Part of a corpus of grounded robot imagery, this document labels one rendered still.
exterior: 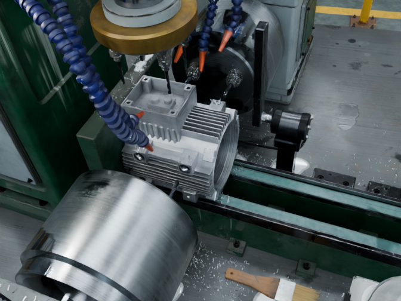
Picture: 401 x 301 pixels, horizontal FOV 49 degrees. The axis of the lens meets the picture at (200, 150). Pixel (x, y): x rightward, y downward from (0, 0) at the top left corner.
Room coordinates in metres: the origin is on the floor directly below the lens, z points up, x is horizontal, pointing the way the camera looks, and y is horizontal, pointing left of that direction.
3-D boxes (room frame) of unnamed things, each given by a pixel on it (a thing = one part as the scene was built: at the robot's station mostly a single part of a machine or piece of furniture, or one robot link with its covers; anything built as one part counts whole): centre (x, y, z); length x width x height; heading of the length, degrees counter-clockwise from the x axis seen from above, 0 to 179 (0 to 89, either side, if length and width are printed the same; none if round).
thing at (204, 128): (0.66, 0.04, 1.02); 0.20 x 0.19 x 0.19; 64
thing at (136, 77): (0.73, 0.18, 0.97); 0.30 x 0.11 x 0.34; 154
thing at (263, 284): (0.41, -0.12, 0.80); 0.21 x 0.05 x 0.01; 64
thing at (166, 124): (0.68, 0.07, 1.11); 0.12 x 0.11 x 0.07; 64
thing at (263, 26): (0.72, -0.14, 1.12); 0.04 x 0.03 x 0.26; 64
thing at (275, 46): (0.96, -0.11, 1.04); 0.41 x 0.25 x 0.25; 154
